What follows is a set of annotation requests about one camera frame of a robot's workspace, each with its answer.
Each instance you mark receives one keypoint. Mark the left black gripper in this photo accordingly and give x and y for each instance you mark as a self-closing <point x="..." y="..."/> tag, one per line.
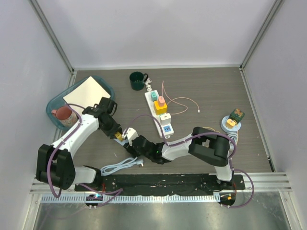
<point x="111" y="132"/>

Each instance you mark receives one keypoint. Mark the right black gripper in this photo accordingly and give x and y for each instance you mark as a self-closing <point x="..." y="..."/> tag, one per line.
<point x="132" y="150"/>

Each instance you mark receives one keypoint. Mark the small yellow usb charger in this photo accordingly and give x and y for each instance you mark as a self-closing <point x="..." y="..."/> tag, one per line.
<point x="118" y="135"/>

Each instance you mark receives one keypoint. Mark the light blue power strip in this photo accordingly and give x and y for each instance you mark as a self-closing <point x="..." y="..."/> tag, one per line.
<point x="121" y="142"/>

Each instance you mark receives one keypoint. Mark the white usb charger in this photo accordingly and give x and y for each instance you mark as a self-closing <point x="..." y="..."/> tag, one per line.
<point x="165" y="119"/>

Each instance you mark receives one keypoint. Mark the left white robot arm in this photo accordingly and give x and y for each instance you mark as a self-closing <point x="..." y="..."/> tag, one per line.
<point x="55" y="164"/>

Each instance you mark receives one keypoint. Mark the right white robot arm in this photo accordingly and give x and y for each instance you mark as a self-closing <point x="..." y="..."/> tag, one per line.
<point x="213" y="148"/>

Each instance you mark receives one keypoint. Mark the yellow cube socket adapter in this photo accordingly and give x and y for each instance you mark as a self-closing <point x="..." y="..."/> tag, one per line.
<point x="159" y="110"/>

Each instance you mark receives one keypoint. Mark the pink charger plug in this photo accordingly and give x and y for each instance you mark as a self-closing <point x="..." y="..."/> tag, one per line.
<point x="161" y="101"/>

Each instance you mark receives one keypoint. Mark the teal plug adapter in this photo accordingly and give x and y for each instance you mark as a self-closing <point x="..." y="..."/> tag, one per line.
<point x="153" y="96"/>

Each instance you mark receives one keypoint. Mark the round blue socket base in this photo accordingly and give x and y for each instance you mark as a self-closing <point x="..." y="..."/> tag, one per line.
<point x="225" y="129"/>

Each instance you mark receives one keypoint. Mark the white power strip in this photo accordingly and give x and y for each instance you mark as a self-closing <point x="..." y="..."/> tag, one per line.
<point x="167" y="130"/>

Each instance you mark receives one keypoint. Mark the white square board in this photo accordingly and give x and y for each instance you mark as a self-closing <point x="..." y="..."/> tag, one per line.
<point x="87" y="94"/>

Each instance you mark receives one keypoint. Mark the pink mug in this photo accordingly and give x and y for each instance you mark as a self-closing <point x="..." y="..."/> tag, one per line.
<point x="66" y="116"/>

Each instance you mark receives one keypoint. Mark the teal plastic tray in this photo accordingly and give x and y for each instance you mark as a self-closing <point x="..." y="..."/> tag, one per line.
<point x="58" y="101"/>

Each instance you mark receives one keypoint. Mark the dark green mug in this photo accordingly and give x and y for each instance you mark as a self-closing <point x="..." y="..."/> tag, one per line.
<point x="137" y="80"/>

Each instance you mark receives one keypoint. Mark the green patterned box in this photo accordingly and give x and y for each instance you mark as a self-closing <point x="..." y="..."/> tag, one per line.
<point x="237" y="115"/>

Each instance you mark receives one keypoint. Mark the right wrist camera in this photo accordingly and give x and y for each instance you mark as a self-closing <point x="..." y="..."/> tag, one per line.
<point x="130" y="134"/>

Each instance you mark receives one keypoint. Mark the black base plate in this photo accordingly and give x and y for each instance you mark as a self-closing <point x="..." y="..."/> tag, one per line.
<point x="192" y="184"/>

